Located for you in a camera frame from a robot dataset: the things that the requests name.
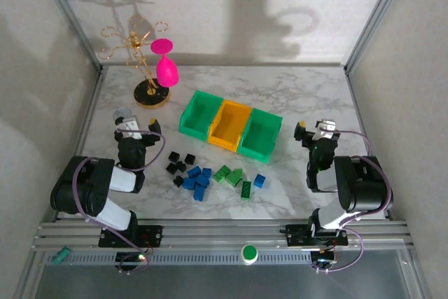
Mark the green plug connector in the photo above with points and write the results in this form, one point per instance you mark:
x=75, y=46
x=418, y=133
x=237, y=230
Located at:
x=59, y=256

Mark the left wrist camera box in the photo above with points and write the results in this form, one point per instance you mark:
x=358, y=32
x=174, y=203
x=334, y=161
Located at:
x=130, y=126

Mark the black lego brick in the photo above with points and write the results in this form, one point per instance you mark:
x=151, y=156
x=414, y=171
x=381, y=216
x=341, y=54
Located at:
x=181, y=166
x=174, y=156
x=178, y=181
x=190, y=159
x=171, y=168

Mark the green sloped lego brick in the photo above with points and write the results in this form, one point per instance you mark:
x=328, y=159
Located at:
x=234, y=178

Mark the yellow plastic bin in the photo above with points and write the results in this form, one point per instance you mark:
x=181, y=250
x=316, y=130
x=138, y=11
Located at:
x=224, y=140

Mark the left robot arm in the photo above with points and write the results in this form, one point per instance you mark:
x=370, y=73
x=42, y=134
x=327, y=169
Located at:
x=87, y=194

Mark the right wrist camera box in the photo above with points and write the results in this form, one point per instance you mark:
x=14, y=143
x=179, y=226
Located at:
x=325, y=131

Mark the aluminium table side rail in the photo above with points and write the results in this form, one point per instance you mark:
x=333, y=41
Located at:
x=83, y=138
x=356, y=103

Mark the green bin beside black bricks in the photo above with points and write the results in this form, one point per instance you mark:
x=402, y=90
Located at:
x=192, y=131

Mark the long flat green lego plate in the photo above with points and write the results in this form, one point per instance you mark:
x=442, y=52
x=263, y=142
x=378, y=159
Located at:
x=246, y=189

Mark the green bin with blue bricks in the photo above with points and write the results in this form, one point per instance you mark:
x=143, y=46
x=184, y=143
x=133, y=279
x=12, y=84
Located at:
x=253, y=153

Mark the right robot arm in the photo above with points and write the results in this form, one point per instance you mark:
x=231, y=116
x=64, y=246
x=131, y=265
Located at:
x=360, y=187

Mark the green square lego brick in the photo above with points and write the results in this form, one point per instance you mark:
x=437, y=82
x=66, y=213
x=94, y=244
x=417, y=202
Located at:
x=221, y=174

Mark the green push button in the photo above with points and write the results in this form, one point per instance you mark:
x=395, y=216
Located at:
x=249, y=253

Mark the aluminium frame post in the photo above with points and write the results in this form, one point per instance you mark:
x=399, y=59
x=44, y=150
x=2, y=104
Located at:
x=378, y=15
x=73, y=19

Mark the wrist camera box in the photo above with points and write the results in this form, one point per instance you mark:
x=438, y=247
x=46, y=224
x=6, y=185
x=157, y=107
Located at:
x=325, y=131
x=130, y=126

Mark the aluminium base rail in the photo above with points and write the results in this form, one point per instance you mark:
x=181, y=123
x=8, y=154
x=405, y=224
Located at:
x=224, y=232

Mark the pink wine glass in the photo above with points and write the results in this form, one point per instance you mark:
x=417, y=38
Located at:
x=167, y=73

